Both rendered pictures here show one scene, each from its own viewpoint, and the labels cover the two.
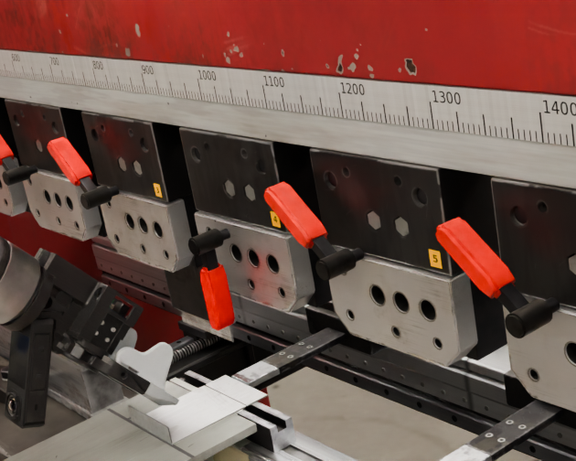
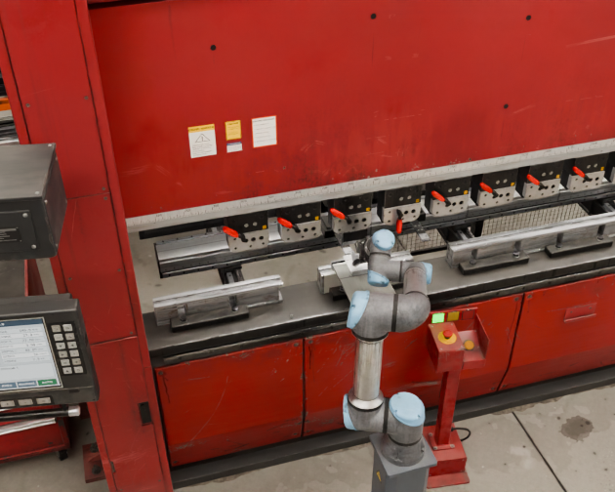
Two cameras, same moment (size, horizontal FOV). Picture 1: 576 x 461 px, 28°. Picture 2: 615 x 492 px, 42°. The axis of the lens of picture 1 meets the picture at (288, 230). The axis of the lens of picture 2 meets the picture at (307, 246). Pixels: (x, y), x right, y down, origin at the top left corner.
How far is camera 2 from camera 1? 2.95 m
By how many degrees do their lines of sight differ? 64
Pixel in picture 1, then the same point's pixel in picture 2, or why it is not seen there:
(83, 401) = (274, 298)
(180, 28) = (396, 166)
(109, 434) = (355, 281)
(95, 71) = (348, 185)
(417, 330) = (457, 208)
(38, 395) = not seen: hidden behind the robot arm
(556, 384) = (488, 203)
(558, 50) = (503, 149)
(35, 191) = (290, 232)
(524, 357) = (482, 201)
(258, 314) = (278, 246)
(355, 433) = not seen: hidden behind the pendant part
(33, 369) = not seen: hidden behind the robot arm
